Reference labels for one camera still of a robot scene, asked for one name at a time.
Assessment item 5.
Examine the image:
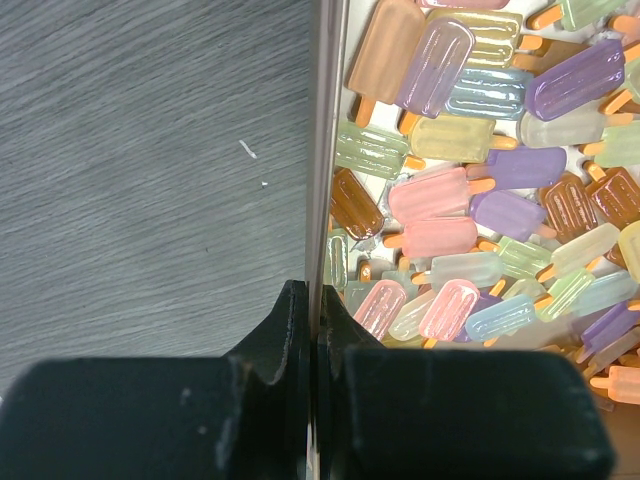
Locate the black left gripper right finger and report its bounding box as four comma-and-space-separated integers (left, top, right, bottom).
315, 286, 383, 479

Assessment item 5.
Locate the gold tin of popsicle candies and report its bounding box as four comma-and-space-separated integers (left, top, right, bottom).
306, 1, 639, 405

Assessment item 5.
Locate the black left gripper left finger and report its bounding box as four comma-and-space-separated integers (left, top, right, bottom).
225, 280, 310, 479

